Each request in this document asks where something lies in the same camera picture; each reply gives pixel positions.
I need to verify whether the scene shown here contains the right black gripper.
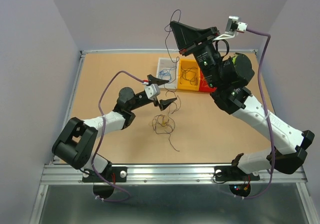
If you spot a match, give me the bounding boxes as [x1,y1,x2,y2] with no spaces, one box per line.
[170,20,224,89]

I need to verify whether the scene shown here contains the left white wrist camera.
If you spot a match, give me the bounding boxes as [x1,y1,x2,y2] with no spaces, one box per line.
[142,84,161,101]

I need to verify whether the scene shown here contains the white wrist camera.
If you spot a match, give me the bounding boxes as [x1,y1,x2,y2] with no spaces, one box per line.
[214,16,248,41]
[142,84,161,101]

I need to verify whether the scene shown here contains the red plastic bin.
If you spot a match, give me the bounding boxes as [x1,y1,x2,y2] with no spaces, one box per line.
[198,80,217,93]

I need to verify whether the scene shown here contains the dark wires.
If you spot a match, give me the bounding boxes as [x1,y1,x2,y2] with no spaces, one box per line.
[179,66,200,86]

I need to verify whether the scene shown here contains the blue wire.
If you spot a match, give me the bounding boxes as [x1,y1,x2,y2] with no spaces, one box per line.
[156,65,178,84]

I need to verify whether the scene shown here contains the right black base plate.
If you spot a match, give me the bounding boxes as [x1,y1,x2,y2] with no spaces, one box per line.
[214,165,260,182]

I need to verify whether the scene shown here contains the white plastic bin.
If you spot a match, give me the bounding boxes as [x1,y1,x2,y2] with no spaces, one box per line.
[156,57,179,90]

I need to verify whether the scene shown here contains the aluminium front rail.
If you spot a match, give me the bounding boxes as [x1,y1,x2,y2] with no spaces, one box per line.
[39,162,308,185]

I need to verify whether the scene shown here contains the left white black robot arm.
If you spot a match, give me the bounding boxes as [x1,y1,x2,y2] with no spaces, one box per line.
[52,75,176,181]

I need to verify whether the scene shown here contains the yellow plastic bin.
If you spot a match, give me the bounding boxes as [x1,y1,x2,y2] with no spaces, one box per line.
[177,59,201,92]

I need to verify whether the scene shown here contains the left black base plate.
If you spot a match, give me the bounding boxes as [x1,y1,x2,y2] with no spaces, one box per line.
[82,166,128,183]

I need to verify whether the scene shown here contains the coloured wire bundle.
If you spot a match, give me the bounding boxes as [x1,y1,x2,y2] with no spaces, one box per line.
[149,8,182,152]

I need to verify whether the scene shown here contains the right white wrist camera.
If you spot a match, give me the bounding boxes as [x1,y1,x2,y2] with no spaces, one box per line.
[214,16,248,41]

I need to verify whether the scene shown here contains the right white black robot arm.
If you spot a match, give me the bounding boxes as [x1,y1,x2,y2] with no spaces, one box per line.
[170,21,315,179]

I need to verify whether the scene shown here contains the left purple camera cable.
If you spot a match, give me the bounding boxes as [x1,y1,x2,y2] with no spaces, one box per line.
[91,70,150,202]

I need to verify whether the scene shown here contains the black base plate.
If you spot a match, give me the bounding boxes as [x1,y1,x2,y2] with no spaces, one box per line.
[214,165,260,182]
[82,166,128,183]

